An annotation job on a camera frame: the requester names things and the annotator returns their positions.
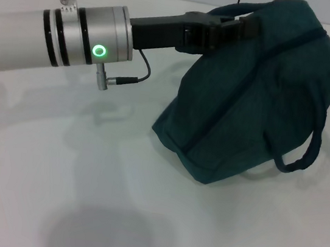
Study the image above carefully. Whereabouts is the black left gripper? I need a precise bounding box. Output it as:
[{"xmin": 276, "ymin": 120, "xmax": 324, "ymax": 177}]
[{"xmin": 125, "ymin": 0, "xmax": 265, "ymax": 67}]

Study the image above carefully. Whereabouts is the dark teal insulated lunch bag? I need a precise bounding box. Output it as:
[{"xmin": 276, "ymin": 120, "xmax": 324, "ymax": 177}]
[{"xmin": 144, "ymin": 0, "xmax": 330, "ymax": 203}]

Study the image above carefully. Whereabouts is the left arm cable with silver plug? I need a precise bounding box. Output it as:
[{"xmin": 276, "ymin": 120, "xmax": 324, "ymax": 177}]
[{"xmin": 92, "ymin": 43, "xmax": 155, "ymax": 99}]

